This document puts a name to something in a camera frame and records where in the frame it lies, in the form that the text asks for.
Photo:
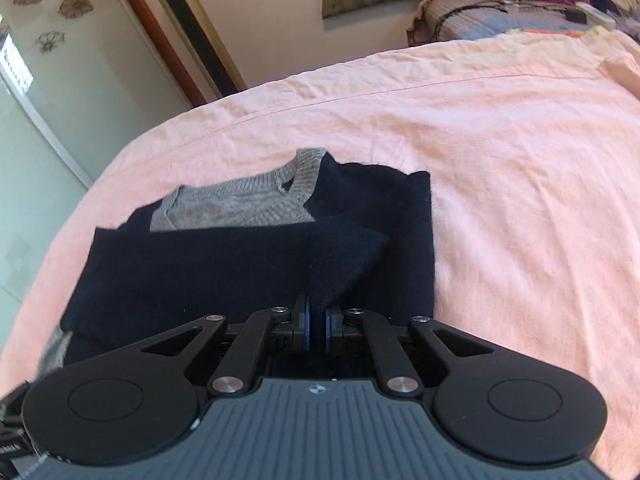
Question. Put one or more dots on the black charger block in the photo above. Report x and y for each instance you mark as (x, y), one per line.
(576, 15)

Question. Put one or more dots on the frosted glass flower wardrobe door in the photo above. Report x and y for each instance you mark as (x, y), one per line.
(60, 90)

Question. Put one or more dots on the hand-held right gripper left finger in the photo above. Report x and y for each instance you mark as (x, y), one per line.
(308, 329)

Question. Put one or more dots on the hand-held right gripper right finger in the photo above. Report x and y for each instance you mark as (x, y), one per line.
(329, 329)

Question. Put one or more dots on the navy and grey knit sweater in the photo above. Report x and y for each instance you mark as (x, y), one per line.
(235, 260)

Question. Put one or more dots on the gold tower fan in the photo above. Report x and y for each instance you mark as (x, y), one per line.
(197, 30)

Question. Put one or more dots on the pink bed sheet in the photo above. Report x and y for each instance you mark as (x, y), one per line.
(500, 170)

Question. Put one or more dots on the grey blue striped knit blanket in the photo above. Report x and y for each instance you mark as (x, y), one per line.
(465, 17)

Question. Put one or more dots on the brown wooden wardrobe frame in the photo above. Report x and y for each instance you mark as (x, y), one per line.
(155, 35)

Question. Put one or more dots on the white remote control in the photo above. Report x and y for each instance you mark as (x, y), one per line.
(597, 14)

